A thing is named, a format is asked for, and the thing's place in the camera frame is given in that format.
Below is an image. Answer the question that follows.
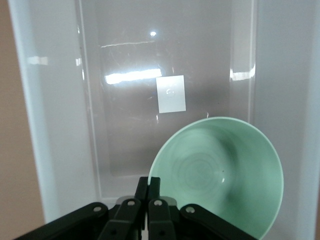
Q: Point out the mint green bowl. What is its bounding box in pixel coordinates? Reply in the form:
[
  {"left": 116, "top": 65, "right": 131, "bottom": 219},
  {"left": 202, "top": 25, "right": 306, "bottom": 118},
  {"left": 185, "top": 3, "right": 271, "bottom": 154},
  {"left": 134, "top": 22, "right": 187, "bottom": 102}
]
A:
[{"left": 149, "top": 116, "right": 285, "bottom": 240}]

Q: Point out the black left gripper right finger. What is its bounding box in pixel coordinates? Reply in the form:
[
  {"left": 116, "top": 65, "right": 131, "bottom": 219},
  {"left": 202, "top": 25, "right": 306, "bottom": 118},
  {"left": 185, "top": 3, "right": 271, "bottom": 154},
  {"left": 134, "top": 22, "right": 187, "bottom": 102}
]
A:
[{"left": 147, "top": 176, "right": 261, "bottom": 240}]

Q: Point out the white label sticker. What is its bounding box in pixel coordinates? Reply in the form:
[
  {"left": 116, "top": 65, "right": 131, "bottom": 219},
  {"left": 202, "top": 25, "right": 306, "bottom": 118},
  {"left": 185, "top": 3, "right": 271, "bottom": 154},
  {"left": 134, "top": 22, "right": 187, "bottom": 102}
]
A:
[{"left": 155, "top": 74, "right": 187, "bottom": 114}]

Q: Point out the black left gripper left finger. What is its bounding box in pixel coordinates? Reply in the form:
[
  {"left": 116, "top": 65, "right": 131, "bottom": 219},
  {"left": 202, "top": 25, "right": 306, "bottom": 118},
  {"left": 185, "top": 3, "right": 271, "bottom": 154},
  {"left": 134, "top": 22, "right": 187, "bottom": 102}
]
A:
[{"left": 14, "top": 176, "right": 149, "bottom": 240}]

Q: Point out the clear plastic bin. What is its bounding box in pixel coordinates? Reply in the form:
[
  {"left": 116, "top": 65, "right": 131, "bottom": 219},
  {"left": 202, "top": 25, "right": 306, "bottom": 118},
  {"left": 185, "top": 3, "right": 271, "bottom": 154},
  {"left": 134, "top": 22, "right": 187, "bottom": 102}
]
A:
[{"left": 7, "top": 0, "right": 320, "bottom": 240}]

